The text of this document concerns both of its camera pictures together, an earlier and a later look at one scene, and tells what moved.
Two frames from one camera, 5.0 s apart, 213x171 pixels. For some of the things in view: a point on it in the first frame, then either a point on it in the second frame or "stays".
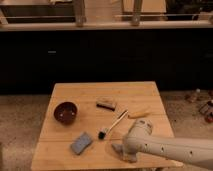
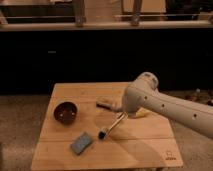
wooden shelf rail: (181, 25) stays
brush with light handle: (103, 134) stays
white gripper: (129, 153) -> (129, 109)
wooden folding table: (83, 121) stays
